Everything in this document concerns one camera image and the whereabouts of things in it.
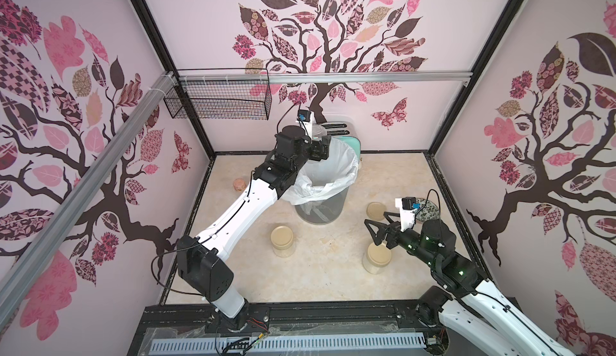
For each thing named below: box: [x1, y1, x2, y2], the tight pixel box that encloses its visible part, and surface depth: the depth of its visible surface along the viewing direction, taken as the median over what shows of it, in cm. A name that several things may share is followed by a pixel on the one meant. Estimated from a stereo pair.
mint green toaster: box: [311, 113, 361, 163], surface depth 108 cm
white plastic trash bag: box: [277, 137, 360, 205], surface depth 81 cm
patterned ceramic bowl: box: [414, 198, 440, 223], surface depth 98 cm
